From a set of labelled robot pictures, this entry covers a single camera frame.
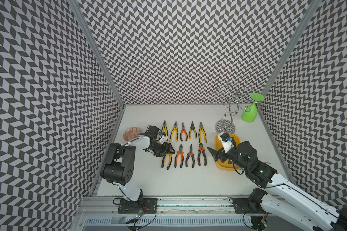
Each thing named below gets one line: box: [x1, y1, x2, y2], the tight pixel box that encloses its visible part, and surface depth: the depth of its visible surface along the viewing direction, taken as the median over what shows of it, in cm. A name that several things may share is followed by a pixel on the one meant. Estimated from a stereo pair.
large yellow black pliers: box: [198, 121, 208, 144], surface depth 103 cm
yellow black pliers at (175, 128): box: [169, 121, 179, 142], surface depth 104 cm
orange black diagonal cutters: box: [197, 142, 207, 167], surface depth 91 cm
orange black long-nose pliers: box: [185, 143, 195, 168], surface depth 92 cm
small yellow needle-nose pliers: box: [188, 120, 198, 140], surface depth 104 cm
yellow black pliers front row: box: [161, 153, 173, 170], surface depth 88 cm
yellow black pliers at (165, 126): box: [161, 119, 169, 137], surface depth 106 cm
